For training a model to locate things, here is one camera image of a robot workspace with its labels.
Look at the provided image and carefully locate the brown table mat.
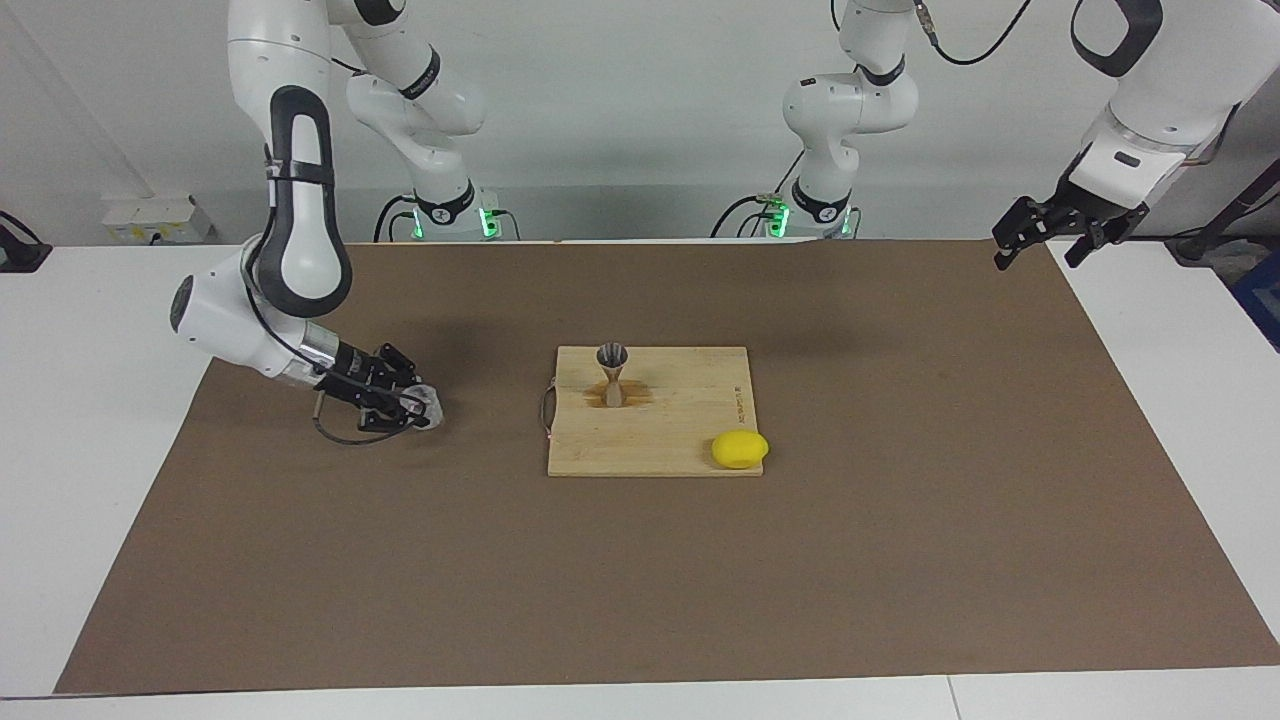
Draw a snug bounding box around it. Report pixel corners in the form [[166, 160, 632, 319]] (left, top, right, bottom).
[[55, 240, 1280, 694]]

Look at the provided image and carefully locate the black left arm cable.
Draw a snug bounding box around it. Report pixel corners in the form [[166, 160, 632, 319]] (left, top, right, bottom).
[[915, 0, 1031, 67]]

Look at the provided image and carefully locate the black right base cable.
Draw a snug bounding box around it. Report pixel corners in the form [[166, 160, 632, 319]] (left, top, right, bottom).
[[374, 195, 421, 243]]

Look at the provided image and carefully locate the metal jigger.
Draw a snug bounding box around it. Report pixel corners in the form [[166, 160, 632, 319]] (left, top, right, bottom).
[[596, 342, 631, 409]]

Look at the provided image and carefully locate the black stand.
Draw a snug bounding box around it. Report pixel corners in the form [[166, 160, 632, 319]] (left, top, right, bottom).
[[1165, 160, 1280, 266]]

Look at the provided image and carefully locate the black base cable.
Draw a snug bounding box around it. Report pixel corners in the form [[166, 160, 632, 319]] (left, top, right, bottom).
[[711, 145, 806, 239], [374, 195, 421, 243]]

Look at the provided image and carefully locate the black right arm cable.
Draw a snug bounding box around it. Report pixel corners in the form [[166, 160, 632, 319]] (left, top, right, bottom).
[[243, 140, 401, 447]]

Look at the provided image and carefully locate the clear plastic cup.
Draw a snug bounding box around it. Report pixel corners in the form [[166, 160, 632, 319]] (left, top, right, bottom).
[[400, 383, 443, 431]]

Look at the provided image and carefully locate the black left base cable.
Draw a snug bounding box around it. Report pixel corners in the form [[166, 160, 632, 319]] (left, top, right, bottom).
[[711, 145, 806, 239]]

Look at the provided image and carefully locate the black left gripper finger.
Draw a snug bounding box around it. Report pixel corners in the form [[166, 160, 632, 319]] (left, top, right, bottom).
[[993, 197, 1051, 271], [1065, 225, 1111, 269]]

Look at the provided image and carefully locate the blue box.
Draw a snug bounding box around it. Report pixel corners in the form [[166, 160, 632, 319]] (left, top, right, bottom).
[[1228, 250, 1280, 351]]

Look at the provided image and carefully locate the black clamp mount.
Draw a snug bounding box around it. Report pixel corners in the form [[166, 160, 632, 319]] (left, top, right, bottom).
[[0, 210, 53, 273]]

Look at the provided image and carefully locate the wooden cutting board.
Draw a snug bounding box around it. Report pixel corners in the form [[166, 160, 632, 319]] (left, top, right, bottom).
[[541, 346, 764, 478]]

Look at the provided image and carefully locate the white wall socket box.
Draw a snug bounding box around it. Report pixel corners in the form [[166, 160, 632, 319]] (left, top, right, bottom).
[[102, 195, 216, 246]]

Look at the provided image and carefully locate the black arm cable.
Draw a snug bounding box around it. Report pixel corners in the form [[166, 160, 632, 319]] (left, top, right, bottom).
[[243, 140, 401, 447], [915, 0, 1031, 67]]

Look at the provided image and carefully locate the yellow lemon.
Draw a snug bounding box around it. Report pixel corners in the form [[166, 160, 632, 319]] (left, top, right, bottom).
[[711, 430, 770, 470]]

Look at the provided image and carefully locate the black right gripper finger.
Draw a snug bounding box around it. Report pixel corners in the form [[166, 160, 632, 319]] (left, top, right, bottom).
[[356, 395, 433, 433], [375, 343, 421, 386]]

